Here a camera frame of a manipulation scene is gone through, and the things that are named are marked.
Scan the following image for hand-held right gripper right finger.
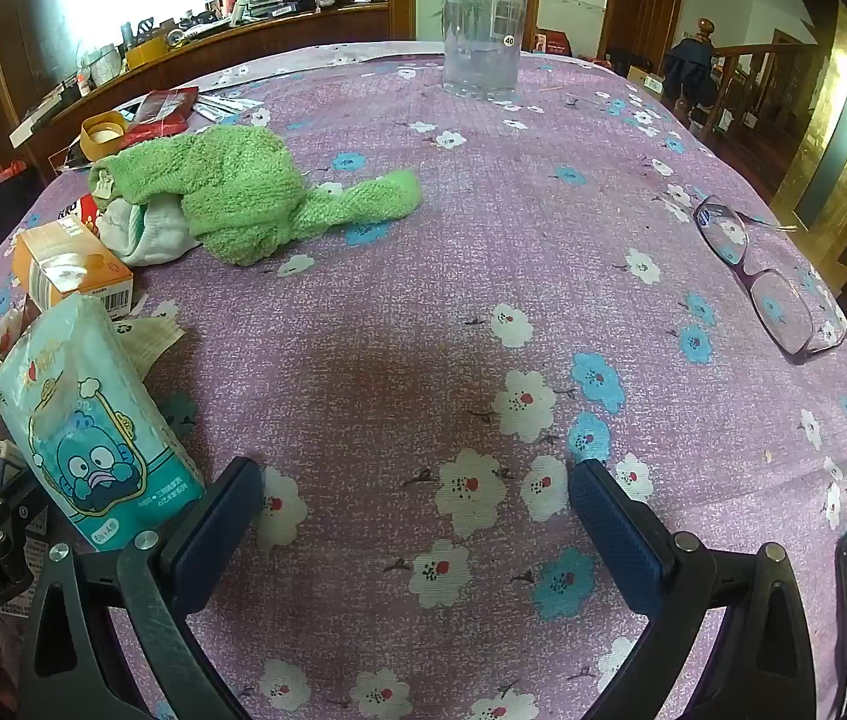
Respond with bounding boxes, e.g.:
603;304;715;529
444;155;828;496
567;459;840;720

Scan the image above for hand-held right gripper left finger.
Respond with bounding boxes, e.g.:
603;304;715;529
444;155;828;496
19;456;267;720

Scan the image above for orange cardboard box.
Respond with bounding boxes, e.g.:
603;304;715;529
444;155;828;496
13;215;136;316

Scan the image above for white cloth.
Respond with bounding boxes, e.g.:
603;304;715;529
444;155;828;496
97;195;200;267

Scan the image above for red white paper packet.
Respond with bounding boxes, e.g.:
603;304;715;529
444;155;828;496
56;193;106;237

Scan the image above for green towel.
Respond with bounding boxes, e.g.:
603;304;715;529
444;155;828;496
89;126;423;267

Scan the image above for light blue cartoon tissue packet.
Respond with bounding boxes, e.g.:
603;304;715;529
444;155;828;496
0;294;207;552

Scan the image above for beige paper sheet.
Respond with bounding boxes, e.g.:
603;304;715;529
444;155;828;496
112;315;188;376

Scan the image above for purple floral tablecloth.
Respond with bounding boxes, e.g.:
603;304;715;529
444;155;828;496
0;41;847;720

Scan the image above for purple framed glasses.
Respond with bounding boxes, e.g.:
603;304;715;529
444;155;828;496
693;195;847;365

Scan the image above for yellow tape roll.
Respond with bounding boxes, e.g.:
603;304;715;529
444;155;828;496
80;111;132;158

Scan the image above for white book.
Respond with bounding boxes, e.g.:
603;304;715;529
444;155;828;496
10;86;83;147

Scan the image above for pale wrapped chopsticks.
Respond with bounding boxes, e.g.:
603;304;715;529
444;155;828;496
191;94;267;125

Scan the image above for dark red foil packet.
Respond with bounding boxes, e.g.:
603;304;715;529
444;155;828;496
124;88;201;142

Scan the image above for dark jacket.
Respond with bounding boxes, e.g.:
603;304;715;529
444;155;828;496
663;37;717;113

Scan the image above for metal pot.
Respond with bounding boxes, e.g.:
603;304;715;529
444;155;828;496
86;45;125;87

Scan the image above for yellow box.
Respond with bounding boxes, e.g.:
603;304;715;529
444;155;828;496
125;37;170;70

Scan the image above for wooden counter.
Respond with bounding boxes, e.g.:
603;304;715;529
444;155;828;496
0;0;395;181

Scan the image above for wooden stair railing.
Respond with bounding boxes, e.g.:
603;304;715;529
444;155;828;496
693;15;822;136

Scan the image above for clear plastic cup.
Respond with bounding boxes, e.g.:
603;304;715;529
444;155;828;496
442;0;531;101

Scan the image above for wooden door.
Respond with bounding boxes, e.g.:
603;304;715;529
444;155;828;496
599;0;687;61

